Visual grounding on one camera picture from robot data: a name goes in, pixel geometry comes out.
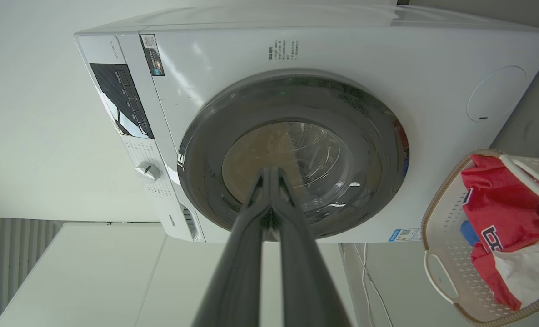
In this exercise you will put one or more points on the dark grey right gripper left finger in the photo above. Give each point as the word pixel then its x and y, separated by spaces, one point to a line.
pixel 240 272

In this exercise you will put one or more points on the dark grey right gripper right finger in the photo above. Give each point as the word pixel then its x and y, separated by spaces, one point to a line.
pixel 303 277

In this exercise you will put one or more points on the dark round washer door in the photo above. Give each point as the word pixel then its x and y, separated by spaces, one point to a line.
pixel 215 150

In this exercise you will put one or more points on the white appliance control knob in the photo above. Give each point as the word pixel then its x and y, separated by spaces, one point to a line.
pixel 147 171

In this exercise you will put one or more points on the white front-load washing machine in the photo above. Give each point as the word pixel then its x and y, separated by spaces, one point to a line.
pixel 342 59

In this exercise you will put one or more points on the white cabinet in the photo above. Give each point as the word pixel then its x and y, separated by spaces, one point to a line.
pixel 106 277

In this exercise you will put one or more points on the white perforated laundry basket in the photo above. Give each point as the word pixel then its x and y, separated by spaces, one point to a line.
pixel 446 254

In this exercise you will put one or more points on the blue garment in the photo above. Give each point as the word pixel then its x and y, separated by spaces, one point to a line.
pixel 468 232

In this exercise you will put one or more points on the red garment with white print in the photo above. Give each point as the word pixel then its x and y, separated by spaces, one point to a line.
pixel 506 204

